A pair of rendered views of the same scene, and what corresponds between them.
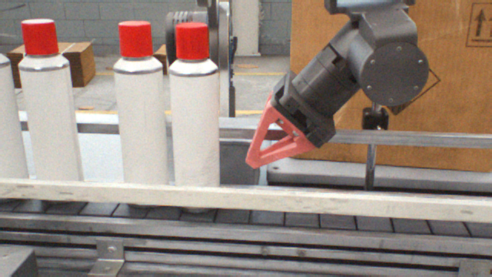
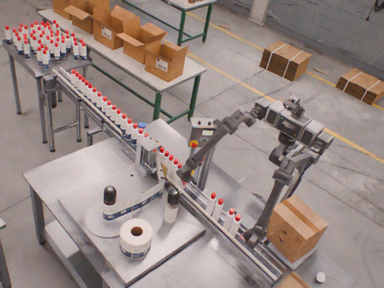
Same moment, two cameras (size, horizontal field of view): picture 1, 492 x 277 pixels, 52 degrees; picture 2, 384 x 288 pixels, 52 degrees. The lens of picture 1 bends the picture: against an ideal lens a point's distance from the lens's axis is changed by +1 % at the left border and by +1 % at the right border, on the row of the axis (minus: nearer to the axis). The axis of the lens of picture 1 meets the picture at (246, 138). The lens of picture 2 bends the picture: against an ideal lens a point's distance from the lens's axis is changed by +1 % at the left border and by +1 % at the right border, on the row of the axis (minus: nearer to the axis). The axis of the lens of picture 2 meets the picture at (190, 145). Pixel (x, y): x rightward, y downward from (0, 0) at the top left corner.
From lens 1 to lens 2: 2.26 m
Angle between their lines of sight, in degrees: 35
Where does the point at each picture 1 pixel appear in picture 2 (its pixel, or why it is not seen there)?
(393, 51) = (250, 243)
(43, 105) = (216, 210)
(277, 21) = not seen: outside the picture
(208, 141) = (234, 230)
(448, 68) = (290, 241)
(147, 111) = (228, 221)
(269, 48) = not seen: outside the picture
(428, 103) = (285, 244)
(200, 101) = (234, 225)
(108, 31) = (331, 39)
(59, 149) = (216, 215)
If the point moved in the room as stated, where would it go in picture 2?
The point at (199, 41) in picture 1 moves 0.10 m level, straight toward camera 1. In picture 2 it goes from (237, 219) to (230, 228)
